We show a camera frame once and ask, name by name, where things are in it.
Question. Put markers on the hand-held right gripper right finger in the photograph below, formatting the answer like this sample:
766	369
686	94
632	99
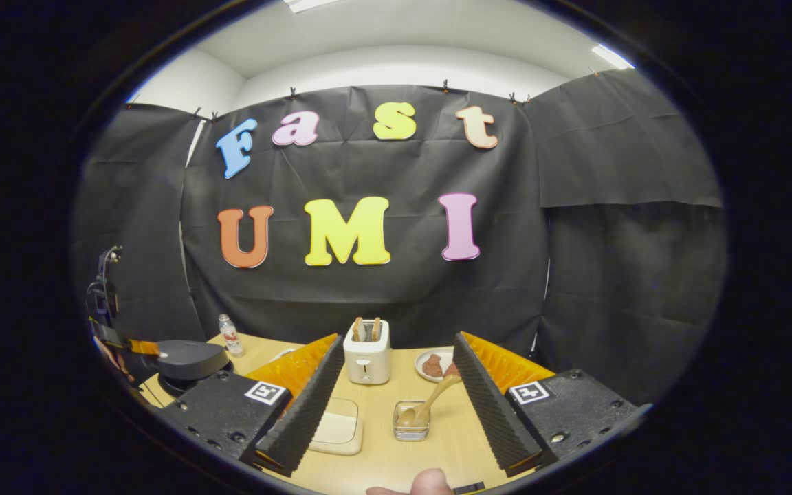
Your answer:
489	405

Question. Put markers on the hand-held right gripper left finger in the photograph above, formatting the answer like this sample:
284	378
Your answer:
306	412

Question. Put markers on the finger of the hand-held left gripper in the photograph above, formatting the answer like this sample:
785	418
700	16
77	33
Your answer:
143	347

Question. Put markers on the dark grey rice cooker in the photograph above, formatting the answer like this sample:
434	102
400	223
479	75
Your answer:
190	357

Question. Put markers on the cream square tray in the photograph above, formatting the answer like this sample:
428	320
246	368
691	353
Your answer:
337	430

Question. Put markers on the brown meat piece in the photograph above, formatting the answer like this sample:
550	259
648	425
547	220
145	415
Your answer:
450	370
432	366

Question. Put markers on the white toaster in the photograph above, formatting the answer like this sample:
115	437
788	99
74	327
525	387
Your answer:
367	364

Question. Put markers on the white round plate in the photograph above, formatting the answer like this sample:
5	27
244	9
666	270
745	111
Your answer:
423	352

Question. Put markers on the small clear water bottle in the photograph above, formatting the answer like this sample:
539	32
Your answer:
231	337

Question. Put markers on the toast slice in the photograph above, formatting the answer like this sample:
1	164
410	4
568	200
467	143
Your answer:
376	329
359	330

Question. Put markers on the black backdrop cloth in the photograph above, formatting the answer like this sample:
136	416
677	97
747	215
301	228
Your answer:
368	295

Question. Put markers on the long ceiling light panel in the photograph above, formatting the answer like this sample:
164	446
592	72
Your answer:
310	5

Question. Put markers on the small ceiling light panel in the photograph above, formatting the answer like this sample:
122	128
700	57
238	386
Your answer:
612	56

